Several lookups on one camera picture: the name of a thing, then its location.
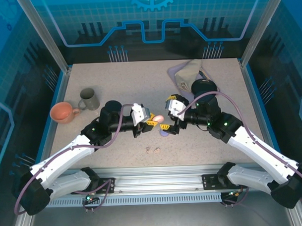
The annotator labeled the lavender plastic tray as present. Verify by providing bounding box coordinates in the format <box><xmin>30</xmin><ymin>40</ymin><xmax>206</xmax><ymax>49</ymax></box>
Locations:
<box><xmin>166</xmin><ymin>59</ymin><xmax>221</xmax><ymax>105</ymax></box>

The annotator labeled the metal cutlery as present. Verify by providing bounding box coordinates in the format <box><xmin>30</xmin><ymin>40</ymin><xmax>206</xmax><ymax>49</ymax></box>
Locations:
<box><xmin>198</xmin><ymin>67</ymin><xmax>213</xmax><ymax>81</ymax></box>

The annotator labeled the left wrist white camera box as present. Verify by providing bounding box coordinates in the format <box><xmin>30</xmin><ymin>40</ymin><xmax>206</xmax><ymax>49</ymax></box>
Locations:
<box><xmin>130</xmin><ymin>102</ymin><xmax>152</xmax><ymax>126</ymax></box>

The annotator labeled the black round plate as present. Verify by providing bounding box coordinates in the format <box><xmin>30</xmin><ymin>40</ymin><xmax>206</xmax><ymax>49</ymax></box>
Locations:
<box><xmin>190</xmin><ymin>78</ymin><xmax>219</xmax><ymax>102</ymax></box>

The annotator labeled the white slotted cable duct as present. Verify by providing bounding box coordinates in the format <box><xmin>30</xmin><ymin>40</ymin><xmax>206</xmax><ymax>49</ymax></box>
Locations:
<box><xmin>48</xmin><ymin>192</ymin><xmax>223</xmax><ymax>209</ymax></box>

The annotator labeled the aluminium frame post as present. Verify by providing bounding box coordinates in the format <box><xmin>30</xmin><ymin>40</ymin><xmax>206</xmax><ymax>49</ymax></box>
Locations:
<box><xmin>238</xmin><ymin>0</ymin><xmax>293</xmax><ymax>68</ymax></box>
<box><xmin>15</xmin><ymin>0</ymin><xmax>72</xmax><ymax>75</ymax></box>

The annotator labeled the beige folded cloth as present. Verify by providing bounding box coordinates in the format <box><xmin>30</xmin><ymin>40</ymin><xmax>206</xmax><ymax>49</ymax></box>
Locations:
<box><xmin>173</xmin><ymin>58</ymin><xmax>205</xmax><ymax>93</ymax></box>

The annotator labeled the aluminium mounting rail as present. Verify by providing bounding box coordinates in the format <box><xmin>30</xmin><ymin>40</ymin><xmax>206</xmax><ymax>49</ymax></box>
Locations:
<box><xmin>26</xmin><ymin>162</ymin><xmax>292</xmax><ymax>200</ymax></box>

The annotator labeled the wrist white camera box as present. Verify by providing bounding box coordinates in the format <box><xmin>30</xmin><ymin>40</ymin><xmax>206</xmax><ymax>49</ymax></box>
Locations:
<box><xmin>130</xmin><ymin>102</ymin><xmax>152</xmax><ymax>126</ymax></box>
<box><xmin>165</xmin><ymin>98</ymin><xmax>187</xmax><ymax>122</ymax></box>

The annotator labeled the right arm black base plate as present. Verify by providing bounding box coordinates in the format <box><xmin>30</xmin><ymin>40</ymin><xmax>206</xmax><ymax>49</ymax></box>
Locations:
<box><xmin>201</xmin><ymin>172</ymin><xmax>248</xmax><ymax>191</ymax></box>

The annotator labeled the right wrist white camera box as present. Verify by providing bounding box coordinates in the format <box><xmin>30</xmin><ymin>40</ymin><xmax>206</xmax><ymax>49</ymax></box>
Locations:
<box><xmin>165</xmin><ymin>98</ymin><xmax>187</xmax><ymax>122</ymax></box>

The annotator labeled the orange ceramic mug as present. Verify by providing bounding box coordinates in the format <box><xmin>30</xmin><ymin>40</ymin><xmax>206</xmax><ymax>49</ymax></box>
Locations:
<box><xmin>49</xmin><ymin>101</ymin><xmax>82</xmax><ymax>124</ymax></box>

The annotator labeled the grey ceramic mug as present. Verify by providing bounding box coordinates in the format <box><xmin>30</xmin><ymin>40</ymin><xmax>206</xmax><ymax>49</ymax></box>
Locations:
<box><xmin>77</xmin><ymin>87</ymin><xmax>101</xmax><ymax>112</ymax></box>

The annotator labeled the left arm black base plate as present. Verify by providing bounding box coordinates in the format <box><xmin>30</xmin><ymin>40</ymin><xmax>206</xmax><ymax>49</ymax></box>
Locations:
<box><xmin>69</xmin><ymin>177</ymin><xmax>117</xmax><ymax>196</ymax></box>

